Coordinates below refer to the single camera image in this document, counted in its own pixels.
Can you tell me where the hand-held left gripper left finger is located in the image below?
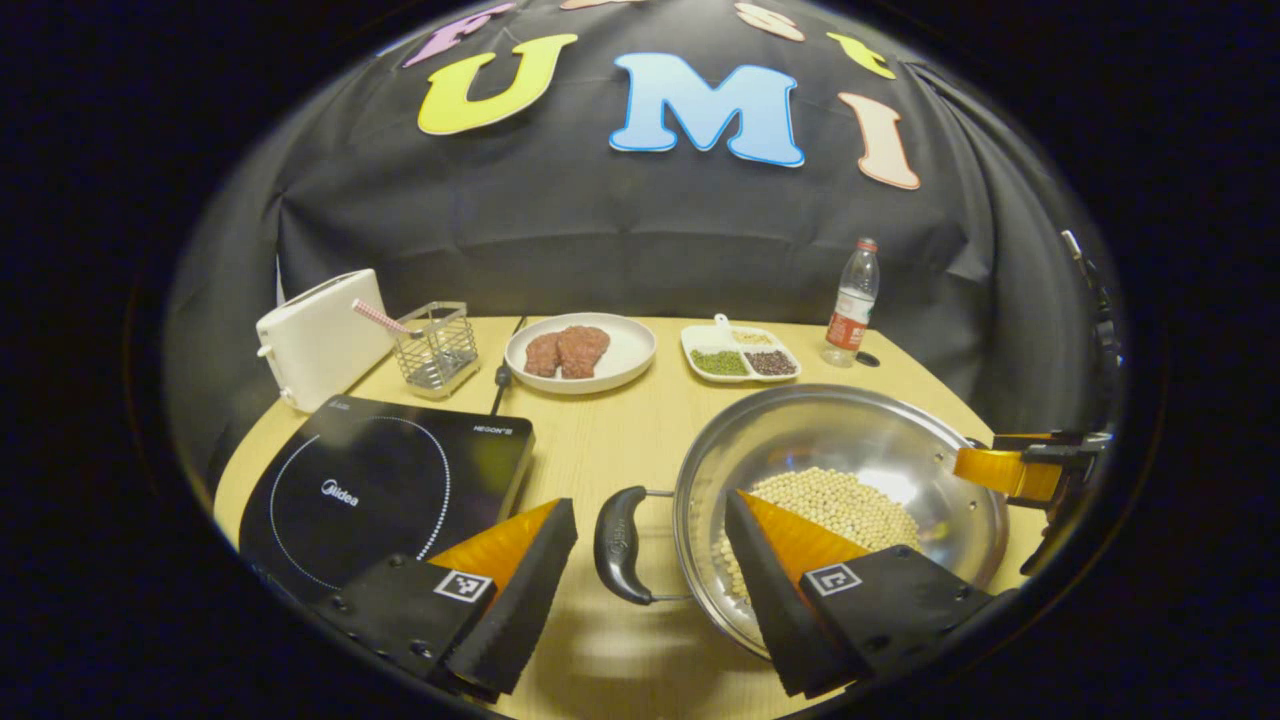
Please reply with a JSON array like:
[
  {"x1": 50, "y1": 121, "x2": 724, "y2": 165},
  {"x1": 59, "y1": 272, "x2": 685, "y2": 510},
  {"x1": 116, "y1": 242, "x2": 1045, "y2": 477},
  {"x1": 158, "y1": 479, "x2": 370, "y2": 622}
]
[{"x1": 310, "y1": 497, "x2": 581, "y2": 704}]

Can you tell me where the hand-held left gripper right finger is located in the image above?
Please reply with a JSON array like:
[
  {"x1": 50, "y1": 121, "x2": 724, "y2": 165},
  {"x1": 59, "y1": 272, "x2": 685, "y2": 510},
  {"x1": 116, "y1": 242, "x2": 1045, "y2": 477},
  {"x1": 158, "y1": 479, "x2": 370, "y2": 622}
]
[{"x1": 723, "y1": 488, "x2": 996, "y2": 701}]

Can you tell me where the stainless steel pot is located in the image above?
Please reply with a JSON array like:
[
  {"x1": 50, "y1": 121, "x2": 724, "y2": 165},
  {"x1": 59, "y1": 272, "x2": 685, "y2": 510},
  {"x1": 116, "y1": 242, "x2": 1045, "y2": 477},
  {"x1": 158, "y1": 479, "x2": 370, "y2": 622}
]
[{"x1": 593, "y1": 384, "x2": 1011, "y2": 661}]

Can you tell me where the black induction cooktop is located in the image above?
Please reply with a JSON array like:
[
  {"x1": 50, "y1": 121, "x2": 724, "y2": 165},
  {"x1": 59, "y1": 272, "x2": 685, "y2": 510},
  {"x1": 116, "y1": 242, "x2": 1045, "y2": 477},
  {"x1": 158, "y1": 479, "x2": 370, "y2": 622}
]
[{"x1": 238, "y1": 394, "x2": 536, "y2": 606}]

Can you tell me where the pile of soybeans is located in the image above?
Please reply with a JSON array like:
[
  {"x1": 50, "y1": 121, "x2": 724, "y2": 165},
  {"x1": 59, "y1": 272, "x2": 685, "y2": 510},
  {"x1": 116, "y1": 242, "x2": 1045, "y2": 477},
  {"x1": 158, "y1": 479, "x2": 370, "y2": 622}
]
[{"x1": 715, "y1": 466, "x2": 921, "y2": 606}]

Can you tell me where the clear plastic water bottle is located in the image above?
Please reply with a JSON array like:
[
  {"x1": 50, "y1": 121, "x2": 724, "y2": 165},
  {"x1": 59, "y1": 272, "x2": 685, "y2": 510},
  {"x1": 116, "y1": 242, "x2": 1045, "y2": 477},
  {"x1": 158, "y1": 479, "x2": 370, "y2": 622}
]
[{"x1": 821, "y1": 237, "x2": 881, "y2": 368}]

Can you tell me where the brown meat slice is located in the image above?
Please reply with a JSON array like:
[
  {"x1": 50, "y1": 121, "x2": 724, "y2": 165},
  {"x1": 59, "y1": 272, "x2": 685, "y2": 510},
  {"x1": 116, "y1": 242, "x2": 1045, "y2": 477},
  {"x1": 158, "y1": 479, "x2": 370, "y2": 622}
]
[
  {"x1": 523, "y1": 332, "x2": 563, "y2": 379},
  {"x1": 556, "y1": 325, "x2": 612, "y2": 381}
]

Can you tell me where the white round plate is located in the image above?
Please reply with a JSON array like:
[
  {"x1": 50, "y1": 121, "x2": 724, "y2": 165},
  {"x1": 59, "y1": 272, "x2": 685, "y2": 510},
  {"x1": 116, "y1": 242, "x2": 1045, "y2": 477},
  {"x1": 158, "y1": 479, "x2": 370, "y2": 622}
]
[{"x1": 503, "y1": 312, "x2": 658, "y2": 396}]

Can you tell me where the white divided dish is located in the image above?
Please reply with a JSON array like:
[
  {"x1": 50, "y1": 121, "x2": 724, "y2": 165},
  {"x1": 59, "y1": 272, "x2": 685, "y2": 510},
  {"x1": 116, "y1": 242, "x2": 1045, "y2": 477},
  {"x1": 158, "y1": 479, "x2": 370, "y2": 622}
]
[{"x1": 680, "y1": 313, "x2": 803, "y2": 385}]

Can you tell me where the pink striped straw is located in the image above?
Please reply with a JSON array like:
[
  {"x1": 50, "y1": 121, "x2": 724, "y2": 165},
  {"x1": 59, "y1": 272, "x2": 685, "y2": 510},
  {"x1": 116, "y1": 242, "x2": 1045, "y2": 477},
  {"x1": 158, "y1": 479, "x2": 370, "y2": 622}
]
[{"x1": 351, "y1": 298, "x2": 413, "y2": 337}]

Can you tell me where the white toaster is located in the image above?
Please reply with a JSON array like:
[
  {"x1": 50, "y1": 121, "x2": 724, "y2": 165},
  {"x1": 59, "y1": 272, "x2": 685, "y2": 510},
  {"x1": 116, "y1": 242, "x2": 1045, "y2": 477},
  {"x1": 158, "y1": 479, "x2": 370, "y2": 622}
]
[{"x1": 255, "y1": 268, "x2": 396, "y2": 414}]

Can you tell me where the black backdrop cloth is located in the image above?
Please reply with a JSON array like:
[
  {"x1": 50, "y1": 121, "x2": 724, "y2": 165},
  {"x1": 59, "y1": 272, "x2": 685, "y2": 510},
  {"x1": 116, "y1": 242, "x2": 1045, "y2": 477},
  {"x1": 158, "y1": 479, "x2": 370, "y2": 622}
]
[{"x1": 165, "y1": 0, "x2": 1126, "y2": 501}]

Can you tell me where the black power cable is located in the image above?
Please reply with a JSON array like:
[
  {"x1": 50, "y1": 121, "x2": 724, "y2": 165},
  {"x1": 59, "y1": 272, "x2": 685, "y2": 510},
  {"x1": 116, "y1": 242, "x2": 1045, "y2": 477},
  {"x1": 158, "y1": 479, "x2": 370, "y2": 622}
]
[{"x1": 488, "y1": 316, "x2": 528, "y2": 416}]

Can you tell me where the wire mesh basket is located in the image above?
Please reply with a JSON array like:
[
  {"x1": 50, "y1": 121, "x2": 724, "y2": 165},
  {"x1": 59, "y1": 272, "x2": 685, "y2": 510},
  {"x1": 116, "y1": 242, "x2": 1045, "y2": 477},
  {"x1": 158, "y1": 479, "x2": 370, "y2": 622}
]
[{"x1": 390, "y1": 301, "x2": 481, "y2": 401}]

